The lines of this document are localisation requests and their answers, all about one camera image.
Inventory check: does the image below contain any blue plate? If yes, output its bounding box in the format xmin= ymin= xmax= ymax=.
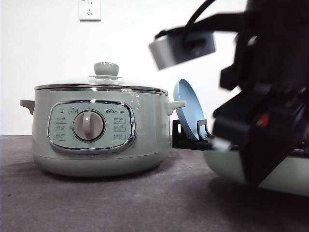
xmin=173 ymin=79 xmax=208 ymax=140

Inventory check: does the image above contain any black dish rack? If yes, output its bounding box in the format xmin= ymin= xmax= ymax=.
xmin=172 ymin=119 xmax=309 ymax=153

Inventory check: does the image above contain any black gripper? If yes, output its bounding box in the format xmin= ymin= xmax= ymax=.
xmin=220 ymin=0 xmax=309 ymax=95

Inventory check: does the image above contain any green electric steamer pot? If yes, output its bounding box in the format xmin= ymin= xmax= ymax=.
xmin=20 ymin=84 xmax=186 ymax=177

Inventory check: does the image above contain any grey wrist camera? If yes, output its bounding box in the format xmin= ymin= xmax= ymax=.
xmin=149 ymin=32 xmax=216 ymax=69

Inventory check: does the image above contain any glass lid with green knob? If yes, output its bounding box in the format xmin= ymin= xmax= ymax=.
xmin=34 ymin=62 xmax=168 ymax=94

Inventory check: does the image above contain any green plate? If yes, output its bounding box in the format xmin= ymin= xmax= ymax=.
xmin=203 ymin=150 xmax=309 ymax=196

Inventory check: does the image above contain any white wall socket left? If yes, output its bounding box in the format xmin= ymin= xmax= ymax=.
xmin=79 ymin=0 xmax=101 ymax=22

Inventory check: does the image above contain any grey table mat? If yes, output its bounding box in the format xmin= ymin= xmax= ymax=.
xmin=0 ymin=135 xmax=309 ymax=232

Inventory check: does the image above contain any black camera cable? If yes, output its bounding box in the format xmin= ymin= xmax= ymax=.
xmin=184 ymin=0 xmax=247 ymax=31

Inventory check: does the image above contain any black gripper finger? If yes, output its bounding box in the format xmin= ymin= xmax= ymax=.
xmin=212 ymin=84 xmax=309 ymax=186

